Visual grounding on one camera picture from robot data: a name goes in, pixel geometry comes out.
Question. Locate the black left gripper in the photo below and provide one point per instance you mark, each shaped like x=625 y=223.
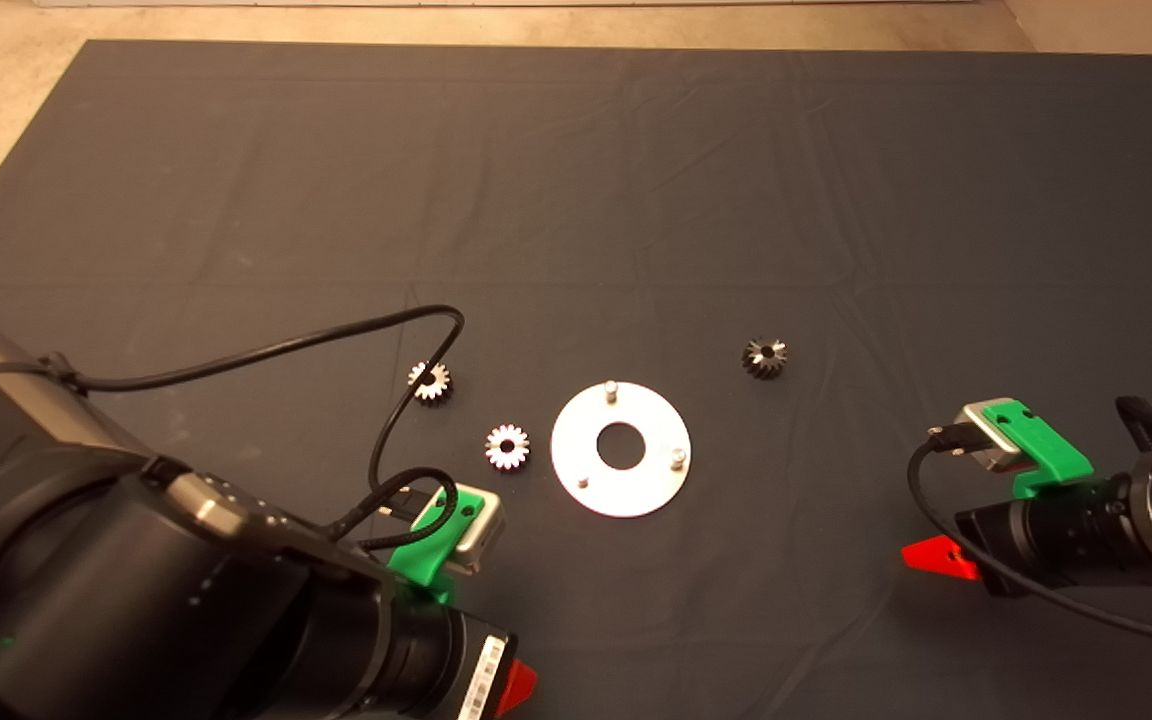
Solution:
x=446 y=660

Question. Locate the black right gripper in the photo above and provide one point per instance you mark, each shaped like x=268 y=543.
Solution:
x=1036 y=550

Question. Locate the steel planetary gear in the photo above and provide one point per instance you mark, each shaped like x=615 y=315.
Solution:
x=436 y=388
x=766 y=365
x=496 y=455

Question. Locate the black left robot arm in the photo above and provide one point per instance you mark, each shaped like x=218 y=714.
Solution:
x=136 y=600

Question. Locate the round metal carrier plate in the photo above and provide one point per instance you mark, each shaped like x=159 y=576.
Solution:
x=636 y=495

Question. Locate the dark grey table cloth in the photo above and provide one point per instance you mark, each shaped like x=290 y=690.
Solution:
x=636 y=200

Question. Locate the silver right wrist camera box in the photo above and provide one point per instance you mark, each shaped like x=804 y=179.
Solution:
x=981 y=435

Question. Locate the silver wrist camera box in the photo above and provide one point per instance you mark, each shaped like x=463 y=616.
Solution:
x=486 y=535
x=981 y=435

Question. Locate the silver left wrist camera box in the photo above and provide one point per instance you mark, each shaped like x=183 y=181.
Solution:
x=486 y=535

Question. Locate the green right camera mount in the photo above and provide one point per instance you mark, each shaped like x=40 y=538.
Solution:
x=1046 y=445

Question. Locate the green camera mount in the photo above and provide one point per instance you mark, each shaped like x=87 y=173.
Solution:
x=431 y=550
x=1046 y=445

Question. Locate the green left camera mount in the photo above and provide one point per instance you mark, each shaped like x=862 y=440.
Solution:
x=431 y=550

